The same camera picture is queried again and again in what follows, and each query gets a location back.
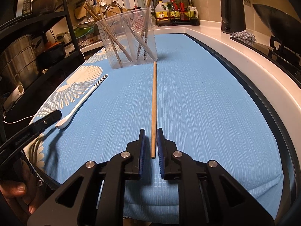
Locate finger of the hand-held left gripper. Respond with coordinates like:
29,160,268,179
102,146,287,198
0,109,62,168

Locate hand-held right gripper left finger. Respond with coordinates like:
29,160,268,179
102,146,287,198
27,128,145,226

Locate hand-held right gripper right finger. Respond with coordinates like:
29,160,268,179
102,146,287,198
157,128,275,226

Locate white ceramic spoon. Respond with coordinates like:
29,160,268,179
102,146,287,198
55,74,109,130

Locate dark chopstick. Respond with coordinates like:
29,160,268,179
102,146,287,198
96,2,119,60

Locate clear plastic container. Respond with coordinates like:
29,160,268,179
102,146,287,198
95,7,158,70

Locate person's left hand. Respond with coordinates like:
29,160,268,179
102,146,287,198
0,160,46,215

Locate white pipe piece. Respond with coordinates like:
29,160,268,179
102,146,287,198
3,84,25,110

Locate blue shell-patterned mat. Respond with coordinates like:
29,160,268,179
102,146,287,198
28,33,291,221

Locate stainless steel stockpot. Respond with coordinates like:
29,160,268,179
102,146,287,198
0,34,40,95

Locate pot with orange lid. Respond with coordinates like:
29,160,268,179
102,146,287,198
35,41,67,69

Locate white jug kettle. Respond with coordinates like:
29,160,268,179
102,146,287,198
56,31,72,50

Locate black shelf rack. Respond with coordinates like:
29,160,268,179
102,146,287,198
0,0,83,96

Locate green dish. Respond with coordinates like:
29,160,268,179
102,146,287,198
74,25,95,38

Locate hanging wooden board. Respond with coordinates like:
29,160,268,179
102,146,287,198
75,1,87,20

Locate dark bowl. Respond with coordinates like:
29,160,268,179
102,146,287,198
30,0,58,15

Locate appliance with button panel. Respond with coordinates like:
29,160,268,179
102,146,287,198
15,0,33,18

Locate black edged table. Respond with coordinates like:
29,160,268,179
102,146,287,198
185,33,297,218

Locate chrome faucet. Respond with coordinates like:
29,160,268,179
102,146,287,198
104,3,123,17

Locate dark soy sauce bottle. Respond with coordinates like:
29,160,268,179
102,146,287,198
170,1,180,24

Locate red capped sauce bottle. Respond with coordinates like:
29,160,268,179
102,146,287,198
180,1,189,22

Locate blue grey rag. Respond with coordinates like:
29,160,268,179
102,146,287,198
230,30,257,45

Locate glass oil cruet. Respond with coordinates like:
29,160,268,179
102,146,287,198
188,6,199,20

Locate black spice rack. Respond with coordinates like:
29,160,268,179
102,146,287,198
152,0,201,27

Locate black electric kettle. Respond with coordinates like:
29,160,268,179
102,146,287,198
220,0,246,34

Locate black gas stove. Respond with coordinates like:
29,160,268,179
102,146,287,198
245,35,301,87

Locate black wok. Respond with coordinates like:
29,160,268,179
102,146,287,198
252,3,301,50

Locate white cable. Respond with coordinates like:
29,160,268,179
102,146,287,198
3,49,87,125

